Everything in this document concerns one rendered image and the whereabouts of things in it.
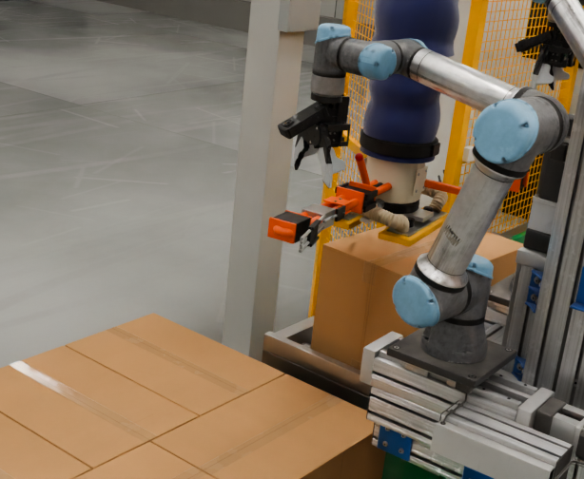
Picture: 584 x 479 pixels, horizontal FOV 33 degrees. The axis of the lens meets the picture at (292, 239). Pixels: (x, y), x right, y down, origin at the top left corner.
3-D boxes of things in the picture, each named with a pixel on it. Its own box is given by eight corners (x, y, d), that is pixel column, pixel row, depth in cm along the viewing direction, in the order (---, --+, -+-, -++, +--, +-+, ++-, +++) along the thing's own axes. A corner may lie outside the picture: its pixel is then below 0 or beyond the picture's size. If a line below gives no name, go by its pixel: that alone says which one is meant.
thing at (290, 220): (284, 228, 251) (286, 209, 249) (310, 236, 248) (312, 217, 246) (266, 236, 244) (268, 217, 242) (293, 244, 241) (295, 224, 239)
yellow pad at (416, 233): (423, 211, 311) (426, 196, 309) (454, 220, 307) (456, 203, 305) (377, 239, 283) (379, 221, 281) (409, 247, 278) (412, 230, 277)
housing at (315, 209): (312, 219, 261) (314, 202, 260) (335, 225, 258) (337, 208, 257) (299, 225, 255) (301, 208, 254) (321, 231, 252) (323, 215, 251)
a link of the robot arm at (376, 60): (410, 44, 216) (370, 35, 222) (378, 46, 208) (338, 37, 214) (405, 80, 218) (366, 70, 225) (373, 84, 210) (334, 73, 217)
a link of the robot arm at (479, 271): (496, 312, 227) (507, 257, 223) (463, 326, 218) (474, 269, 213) (453, 295, 235) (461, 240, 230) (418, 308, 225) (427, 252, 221)
